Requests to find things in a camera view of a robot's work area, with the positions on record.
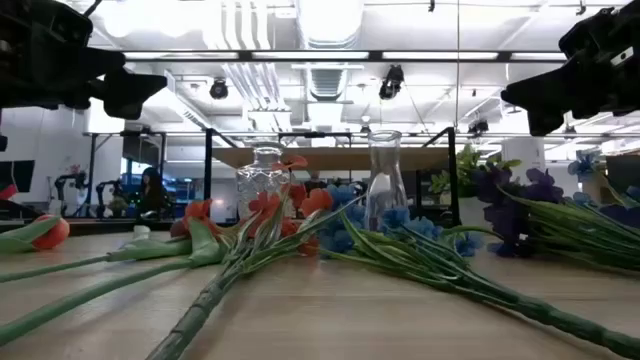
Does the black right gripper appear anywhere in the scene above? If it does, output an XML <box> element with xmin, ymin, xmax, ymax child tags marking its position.
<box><xmin>501</xmin><ymin>0</ymin><xmax>640</xmax><ymax>137</ymax></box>

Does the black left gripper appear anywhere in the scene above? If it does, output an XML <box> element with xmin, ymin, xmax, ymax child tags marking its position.
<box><xmin>0</xmin><ymin>0</ymin><xmax>169</xmax><ymax>121</ymax></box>

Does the purple flower bunch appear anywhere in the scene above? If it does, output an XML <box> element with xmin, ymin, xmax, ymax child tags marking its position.
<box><xmin>472</xmin><ymin>164</ymin><xmax>640</xmax><ymax>275</ymax></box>

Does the squat textured glass vase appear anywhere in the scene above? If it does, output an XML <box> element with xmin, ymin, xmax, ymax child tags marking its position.
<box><xmin>235</xmin><ymin>142</ymin><xmax>292</xmax><ymax>221</ymax></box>

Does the tall smooth glass carafe vase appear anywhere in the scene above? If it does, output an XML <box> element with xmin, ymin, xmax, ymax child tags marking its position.
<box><xmin>363</xmin><ymin>129</ymin><xmax>407</xmax><ymax>232</ymax></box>

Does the sparse blue flower bunch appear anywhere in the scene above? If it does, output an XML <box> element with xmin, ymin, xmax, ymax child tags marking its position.
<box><xmin>318</xmin><ymin>183</ymin><xmax>640</xmax><ymax>360</ymax></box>

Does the pinkish red artificial tulip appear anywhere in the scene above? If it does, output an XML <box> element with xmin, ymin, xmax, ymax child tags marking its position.
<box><xmin>0</xmin><ymin>199</ymin><xmax>229</xmax><ymax>347</ymax></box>

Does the red poppy flower bunch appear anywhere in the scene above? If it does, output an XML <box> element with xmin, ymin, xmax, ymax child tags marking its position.
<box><xmin>144</xmin><ymin>154</ymin><xmax>336</xmax><ymax>360</ymax></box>

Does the wooden shelf with black legs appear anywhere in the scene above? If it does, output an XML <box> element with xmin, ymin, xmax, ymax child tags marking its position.
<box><xmin>203</xmin><ymin>127</ymin><xmax>461</xmax><ymax>227</ymax></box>

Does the green potted plant white pot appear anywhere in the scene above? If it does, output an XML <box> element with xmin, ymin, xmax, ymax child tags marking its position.
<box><xmin>428</xmin><ymin>144</ymin><xmax>522</xmax><ymax>229</ymax></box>

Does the person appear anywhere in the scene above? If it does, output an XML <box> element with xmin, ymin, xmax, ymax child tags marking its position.
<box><xmin>133</xmin><ymin>166</ymin><xmax>170</xmax><ymax>220</ymax></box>

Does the black overhead rig bar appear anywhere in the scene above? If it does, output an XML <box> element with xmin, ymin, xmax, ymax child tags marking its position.
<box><xmin>122</xmin><ymin>49</ymin><xmax>569</xmax><ymax>64</ymax></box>

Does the black monitor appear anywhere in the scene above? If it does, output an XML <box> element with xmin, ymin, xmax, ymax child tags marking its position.
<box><xmin>0</xmin><ymin>159</ymin><xmax>36</xmax><ymax>201</ymax></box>

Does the black overhead mounted camera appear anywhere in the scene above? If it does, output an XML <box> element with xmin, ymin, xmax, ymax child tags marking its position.
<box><xmin>378</xmin><ymin>64</ymin><xmax>406</xmax><ymax>101</ymax></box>
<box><xmin>208</xmin><ymin>77</ymin><xmax>230</xmax><ymax>101</ymax></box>

